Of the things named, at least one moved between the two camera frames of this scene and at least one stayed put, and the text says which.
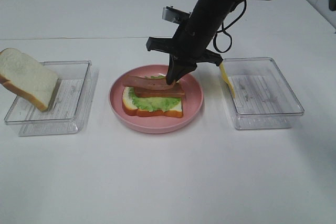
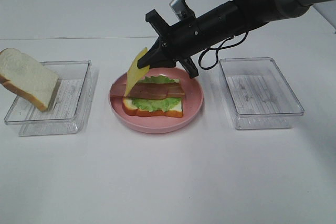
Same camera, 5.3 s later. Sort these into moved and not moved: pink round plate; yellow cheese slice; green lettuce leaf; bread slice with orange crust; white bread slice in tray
Moved: yellow cheese slice
Not moved: bread slice with orange crust; green lettuce leaf; pink round plate; white bread slice in tray
